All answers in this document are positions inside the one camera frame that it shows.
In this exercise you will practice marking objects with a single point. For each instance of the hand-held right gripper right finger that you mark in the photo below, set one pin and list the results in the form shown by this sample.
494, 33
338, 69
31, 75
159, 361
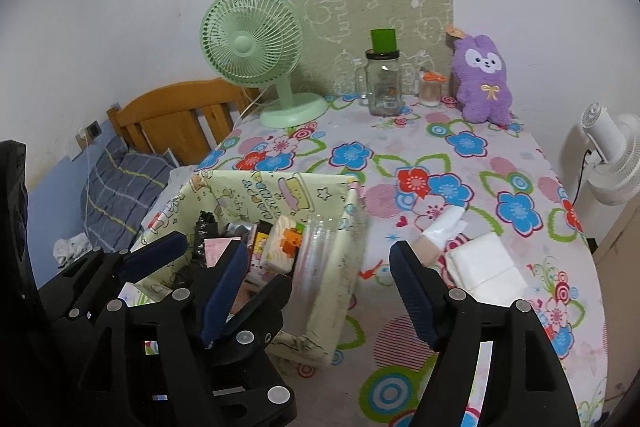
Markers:
412, 297

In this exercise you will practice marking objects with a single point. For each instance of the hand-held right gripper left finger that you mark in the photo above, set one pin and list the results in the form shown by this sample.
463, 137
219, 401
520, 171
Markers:
222, 297

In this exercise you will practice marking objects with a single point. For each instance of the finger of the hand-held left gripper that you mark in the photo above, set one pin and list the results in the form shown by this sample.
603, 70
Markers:
157, 254

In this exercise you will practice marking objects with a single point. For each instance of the pink towel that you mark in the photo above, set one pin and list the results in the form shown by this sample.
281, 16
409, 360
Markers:
220, 253

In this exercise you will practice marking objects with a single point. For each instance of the black plastic bag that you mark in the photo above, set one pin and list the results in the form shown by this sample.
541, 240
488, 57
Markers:
205, 232

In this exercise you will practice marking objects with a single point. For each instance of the orange print tissue packet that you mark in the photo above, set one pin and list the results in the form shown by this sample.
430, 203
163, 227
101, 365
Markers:
280, 252

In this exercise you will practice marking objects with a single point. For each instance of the yellow fabric storage box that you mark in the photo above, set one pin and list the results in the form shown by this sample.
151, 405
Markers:
330, 297

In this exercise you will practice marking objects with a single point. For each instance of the clear plastic packet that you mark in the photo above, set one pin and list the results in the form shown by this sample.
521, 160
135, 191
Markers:
320, 257

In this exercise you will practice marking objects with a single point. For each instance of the printed white bed sheet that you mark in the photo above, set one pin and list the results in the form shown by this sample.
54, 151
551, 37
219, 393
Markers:
165, 212

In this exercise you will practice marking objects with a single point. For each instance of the beige white packet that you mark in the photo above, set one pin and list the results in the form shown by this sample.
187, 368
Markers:
435, 247

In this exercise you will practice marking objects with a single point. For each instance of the red print snack packet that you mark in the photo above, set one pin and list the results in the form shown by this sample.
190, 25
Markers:
261, 257

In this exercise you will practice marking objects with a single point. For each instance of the white crumpled cloth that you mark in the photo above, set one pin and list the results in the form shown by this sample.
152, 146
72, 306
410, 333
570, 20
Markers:
70, 249

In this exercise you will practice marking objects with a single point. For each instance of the dark grey cloth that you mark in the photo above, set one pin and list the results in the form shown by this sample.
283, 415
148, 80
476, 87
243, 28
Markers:
237, 229

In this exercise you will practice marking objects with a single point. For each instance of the blue plaid pillow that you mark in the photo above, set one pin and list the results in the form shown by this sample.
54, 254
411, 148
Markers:
125, 187

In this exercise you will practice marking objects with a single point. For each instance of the white tissue pack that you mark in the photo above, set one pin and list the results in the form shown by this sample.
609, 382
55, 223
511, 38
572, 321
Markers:
485, 264

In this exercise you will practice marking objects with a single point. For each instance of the floral tablecloth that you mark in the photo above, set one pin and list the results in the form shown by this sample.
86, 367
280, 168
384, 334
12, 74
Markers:
350, 167

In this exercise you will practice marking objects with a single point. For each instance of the wooden headboard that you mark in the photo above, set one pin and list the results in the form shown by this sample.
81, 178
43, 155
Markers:
170, 107

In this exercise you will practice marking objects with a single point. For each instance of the small jar orange lid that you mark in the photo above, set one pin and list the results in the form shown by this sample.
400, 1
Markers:
431, 94

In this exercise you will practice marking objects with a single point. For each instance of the glass jar mug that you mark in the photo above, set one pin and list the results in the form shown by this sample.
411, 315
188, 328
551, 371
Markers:
384, 92

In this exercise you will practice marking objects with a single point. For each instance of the beige wooden cabinet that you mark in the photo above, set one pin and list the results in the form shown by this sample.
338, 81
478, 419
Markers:
620, 267

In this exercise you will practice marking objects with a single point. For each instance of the purple plush rabbit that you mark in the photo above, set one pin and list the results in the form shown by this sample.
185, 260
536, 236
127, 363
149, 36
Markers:
482, 92

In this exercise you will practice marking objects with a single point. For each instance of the green desk fan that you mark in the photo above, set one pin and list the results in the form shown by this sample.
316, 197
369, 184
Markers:
250, 42

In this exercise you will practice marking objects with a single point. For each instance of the white floor fan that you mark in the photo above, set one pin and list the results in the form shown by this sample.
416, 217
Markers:
605, 137

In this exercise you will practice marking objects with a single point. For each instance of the green cup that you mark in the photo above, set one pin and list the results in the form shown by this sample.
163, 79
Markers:
383, 41

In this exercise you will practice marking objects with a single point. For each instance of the beige cartoon placemat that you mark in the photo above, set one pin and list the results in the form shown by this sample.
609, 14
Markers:
340, 17

